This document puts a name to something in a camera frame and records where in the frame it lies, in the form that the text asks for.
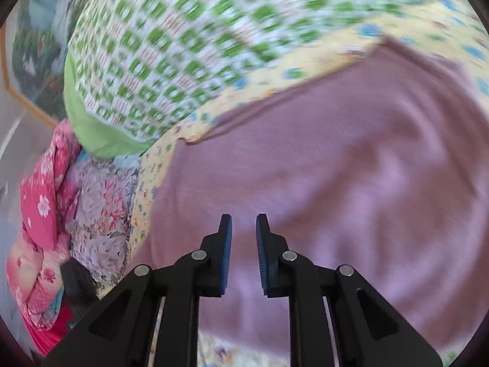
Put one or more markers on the wall poster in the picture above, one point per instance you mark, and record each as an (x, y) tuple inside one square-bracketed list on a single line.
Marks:
[(42, 46)]

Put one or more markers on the purple knit sweater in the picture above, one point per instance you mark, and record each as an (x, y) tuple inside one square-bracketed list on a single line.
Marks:
[(336, 168)]

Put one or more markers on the pink floral quilt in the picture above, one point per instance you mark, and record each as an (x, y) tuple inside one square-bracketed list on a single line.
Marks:
[(42, 214)]

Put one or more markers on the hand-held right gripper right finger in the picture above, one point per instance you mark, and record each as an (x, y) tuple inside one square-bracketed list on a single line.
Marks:
[(263, 254)]

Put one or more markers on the dark object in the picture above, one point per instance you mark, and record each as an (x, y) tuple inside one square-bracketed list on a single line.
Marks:
[(78, 281)]

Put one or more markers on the pale purple floral quilt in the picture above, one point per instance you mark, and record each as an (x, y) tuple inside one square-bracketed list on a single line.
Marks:
[(101, 214)]

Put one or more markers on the yellow cartoon printed bed sheet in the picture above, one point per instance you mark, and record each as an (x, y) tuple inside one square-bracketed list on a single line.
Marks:
[(160, 168)]

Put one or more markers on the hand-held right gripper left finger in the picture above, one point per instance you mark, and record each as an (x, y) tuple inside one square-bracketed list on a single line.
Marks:
[(225, 252)]

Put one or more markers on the green checked quilt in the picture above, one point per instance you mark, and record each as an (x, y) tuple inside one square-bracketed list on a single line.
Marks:
[(198, 46)]

